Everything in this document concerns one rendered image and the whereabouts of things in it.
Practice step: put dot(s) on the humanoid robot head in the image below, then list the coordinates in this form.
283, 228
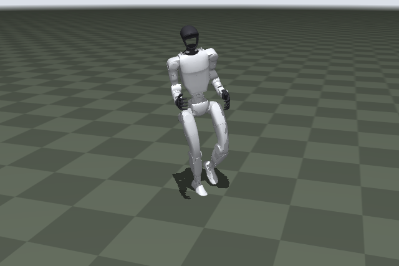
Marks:
188, 32

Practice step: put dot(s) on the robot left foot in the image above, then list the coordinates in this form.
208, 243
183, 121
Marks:
210, 174

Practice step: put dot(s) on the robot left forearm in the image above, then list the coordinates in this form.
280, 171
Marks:
217, 86

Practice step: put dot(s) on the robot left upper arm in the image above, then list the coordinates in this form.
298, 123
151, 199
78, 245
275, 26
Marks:
212, 62

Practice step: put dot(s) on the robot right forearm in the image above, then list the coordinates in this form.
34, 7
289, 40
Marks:
175, 94

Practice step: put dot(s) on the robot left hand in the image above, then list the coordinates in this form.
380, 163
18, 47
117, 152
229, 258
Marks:
225, 96

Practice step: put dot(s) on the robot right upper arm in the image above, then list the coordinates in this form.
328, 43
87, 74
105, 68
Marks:
172, 65

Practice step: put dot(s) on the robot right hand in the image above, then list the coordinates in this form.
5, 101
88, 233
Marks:
179, 102

